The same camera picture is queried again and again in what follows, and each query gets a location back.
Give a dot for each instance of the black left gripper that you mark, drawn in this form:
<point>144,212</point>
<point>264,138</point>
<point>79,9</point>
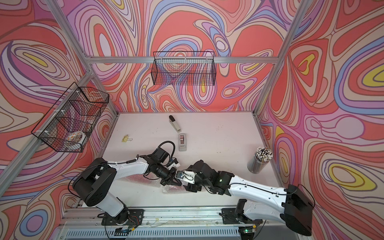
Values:
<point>170,178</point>

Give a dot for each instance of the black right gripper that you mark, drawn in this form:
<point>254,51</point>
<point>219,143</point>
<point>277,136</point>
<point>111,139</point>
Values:
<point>193,187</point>

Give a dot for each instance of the clear bubble wrap sheet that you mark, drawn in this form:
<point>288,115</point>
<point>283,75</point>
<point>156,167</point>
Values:
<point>141,180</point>

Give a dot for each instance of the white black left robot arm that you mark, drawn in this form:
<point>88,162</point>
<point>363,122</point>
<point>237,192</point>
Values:
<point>94,183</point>

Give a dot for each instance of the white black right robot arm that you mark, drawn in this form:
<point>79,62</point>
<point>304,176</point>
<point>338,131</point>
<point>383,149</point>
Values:
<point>288,205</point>

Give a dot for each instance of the cup of pens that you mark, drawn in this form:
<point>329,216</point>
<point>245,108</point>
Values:
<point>260,159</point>

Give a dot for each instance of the yellow binder clip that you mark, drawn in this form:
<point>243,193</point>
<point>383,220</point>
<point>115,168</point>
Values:
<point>126,138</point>

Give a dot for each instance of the patterned bowl in basket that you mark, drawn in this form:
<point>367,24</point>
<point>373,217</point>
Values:
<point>74,140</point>

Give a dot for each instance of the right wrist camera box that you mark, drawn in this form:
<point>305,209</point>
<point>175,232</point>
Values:
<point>186,176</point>

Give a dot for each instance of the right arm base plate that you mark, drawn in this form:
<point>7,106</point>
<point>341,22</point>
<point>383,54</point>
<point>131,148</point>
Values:
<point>231,217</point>

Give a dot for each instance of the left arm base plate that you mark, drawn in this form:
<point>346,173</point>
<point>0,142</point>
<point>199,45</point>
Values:
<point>129,217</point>

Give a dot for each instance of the black wire basket back wall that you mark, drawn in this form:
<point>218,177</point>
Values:
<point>184,68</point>

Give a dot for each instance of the black wire basket wall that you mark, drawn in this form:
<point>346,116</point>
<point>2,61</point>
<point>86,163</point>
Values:
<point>184,68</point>
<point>77,109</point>

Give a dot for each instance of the black wire basket left wall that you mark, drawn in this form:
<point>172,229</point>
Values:
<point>77,109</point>

